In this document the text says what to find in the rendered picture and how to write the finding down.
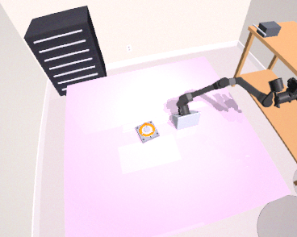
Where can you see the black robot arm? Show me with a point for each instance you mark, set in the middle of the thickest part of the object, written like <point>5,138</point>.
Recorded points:
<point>276,86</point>

